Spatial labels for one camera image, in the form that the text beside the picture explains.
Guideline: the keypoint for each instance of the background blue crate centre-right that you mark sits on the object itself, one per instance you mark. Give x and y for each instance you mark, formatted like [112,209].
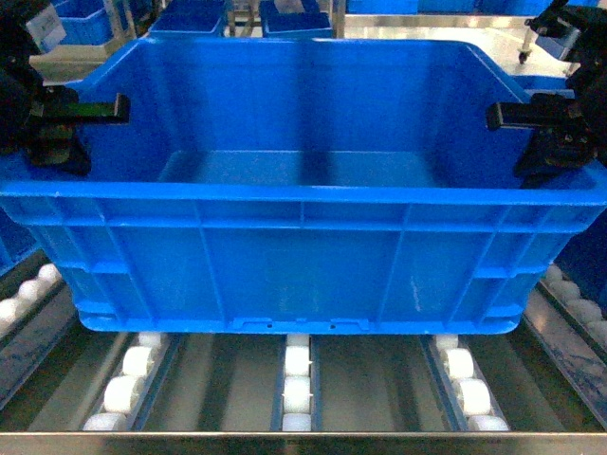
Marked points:
[294,20]

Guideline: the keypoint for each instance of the background blue crate left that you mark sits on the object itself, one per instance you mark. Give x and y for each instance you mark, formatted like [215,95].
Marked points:
[85,22]

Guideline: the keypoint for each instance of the white roller track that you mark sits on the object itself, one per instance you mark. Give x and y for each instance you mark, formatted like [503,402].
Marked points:
[29,292]
[586,312]
[297,391]
[471,391]
[123,394]

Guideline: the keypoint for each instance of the large blue plastic crate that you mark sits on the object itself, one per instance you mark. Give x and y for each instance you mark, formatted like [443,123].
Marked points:
[267,186]

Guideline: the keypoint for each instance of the far left white roller track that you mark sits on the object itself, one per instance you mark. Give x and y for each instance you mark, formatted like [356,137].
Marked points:
[29,292]

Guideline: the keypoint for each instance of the background steel rack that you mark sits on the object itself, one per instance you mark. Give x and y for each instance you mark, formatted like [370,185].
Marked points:
[505,39]

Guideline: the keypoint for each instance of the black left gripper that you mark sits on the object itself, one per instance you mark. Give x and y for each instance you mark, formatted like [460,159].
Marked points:
[42,121]

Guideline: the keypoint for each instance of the blue crate on shelf right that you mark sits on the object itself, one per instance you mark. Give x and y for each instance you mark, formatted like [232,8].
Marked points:
[583,260]

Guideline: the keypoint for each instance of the background blue crate centre-left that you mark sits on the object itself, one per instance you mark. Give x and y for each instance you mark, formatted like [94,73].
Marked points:
[185,19]

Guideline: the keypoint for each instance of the centre white roller track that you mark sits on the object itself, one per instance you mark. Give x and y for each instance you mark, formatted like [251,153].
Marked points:
[297,391]

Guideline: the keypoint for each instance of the blue crate on shelf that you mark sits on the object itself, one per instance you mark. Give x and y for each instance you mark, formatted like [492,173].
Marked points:
[583,260]
[17,244]

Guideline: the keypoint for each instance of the steel roller shelf frame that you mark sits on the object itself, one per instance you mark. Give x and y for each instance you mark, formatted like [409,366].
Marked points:
[371,395]

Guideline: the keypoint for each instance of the blue crate on shelf left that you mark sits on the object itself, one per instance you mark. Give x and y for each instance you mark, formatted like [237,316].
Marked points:
[17,244]

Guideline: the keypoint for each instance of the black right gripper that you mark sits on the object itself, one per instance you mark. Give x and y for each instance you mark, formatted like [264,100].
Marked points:
[571,132]

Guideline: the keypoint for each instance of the far right white roller track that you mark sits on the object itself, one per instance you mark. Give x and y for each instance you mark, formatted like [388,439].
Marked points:
[586,312]

